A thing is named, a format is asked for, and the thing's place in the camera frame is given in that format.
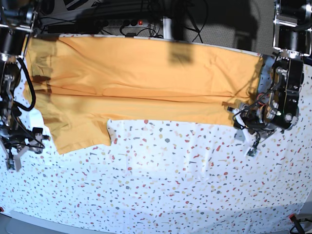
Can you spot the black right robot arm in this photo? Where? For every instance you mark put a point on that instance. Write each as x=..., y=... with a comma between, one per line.
x=17, y=25

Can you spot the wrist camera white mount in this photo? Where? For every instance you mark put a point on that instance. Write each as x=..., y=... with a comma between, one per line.
x=16, y=150
x=251, y=138

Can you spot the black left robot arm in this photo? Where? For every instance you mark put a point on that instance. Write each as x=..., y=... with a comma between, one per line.
x=276, y=107

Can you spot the white power strip red switch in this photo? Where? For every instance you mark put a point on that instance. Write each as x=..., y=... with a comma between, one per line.
x=115, y=23

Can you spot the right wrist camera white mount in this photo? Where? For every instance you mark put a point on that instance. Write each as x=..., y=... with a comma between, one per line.
x=16, y=150

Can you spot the terrazzo patterned white tablecloth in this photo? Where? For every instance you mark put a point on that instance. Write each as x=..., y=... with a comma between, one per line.
x=172, y=177

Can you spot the silver aluminium frame post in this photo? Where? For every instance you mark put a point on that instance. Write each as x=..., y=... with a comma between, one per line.
x=167, y=28

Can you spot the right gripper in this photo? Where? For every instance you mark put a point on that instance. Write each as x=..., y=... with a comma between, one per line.
x=20, y=138

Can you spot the red black clamp right corner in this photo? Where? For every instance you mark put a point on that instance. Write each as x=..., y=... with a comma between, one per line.
x=297, y=228

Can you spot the yellow orange T-shirt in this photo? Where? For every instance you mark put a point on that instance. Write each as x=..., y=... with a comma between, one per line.
x=83, y=82

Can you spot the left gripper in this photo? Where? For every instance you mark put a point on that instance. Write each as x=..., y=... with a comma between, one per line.
x=249, y=120

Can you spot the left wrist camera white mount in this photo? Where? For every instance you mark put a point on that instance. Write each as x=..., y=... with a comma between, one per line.
x=251, y=138

